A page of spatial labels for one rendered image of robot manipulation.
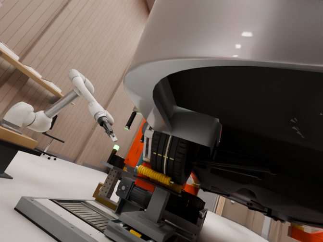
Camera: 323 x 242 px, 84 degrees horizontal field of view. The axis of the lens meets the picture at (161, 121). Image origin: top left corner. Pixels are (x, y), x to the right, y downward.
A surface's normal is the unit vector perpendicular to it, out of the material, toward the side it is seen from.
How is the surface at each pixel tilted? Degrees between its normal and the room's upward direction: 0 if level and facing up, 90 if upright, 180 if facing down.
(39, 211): 90
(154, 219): 90
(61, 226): 90
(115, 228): 90
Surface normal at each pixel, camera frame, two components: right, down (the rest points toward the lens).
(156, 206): -0.24, -0.42
